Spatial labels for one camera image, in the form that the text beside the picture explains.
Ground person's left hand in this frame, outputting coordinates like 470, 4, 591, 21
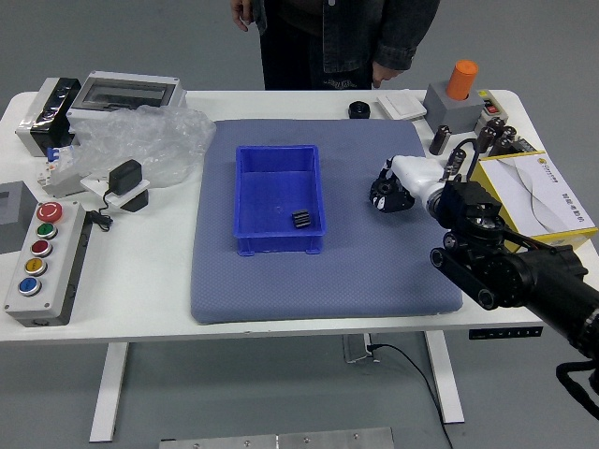
373, 63, 403, 90

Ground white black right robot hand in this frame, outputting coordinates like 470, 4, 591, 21
369, 155, 448, 214

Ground person's right hand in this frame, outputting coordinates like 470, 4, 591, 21
231, 0, 256, 32

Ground big black gear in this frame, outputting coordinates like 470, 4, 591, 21
372, 176, 402, 210

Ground yellow white cardboard box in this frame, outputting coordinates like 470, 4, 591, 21
467, 150, 599, 253

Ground grey distribution box clear cover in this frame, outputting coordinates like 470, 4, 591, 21
67, 70, 188, 125

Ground under-table power box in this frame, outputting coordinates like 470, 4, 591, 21
342, 332, 381, 365

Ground plain grey box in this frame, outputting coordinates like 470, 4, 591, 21
0, 181, 39, 256

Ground grey push-button control box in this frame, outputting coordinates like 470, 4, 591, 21
2, 200, 93, 327

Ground grey block holder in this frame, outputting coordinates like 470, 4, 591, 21
424, 81, 486, 135

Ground orange cylinder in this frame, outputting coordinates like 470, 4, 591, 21
446, 59, 479, 100

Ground person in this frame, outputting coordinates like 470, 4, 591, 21
231, 0, 442, 92

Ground blue-grey padded mat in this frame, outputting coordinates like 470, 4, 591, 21
189, 119, 464, 326

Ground blue plastic bin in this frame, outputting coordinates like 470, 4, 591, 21
232, 144, 328, 257

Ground clear plastic bag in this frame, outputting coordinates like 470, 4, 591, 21
69, 105, 217, 189

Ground black table control panel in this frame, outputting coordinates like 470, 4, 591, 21
468, 326, 545, 340

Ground black power adapter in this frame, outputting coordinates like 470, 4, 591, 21
108, 159, 144, 196

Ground white table leg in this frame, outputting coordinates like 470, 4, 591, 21
423, 330, 466, 425
88, 341, 130, 443

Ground white flat plate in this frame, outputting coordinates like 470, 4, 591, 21
79, 170, 153, 210

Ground white circuit breaker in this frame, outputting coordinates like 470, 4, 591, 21
37, 144, 83, 198

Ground silver metal plate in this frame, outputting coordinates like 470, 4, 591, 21
158, 426, 395, 449

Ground white wall switch panel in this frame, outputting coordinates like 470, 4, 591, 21
376, 92, 428, 121

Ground white red-button switch box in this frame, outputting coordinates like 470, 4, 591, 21
475, 88, 505, 132

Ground black floor cable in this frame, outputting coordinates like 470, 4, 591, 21
367, 343, 455, 449

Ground black adapter cord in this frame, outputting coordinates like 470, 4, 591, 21
86, 186, 116, 233

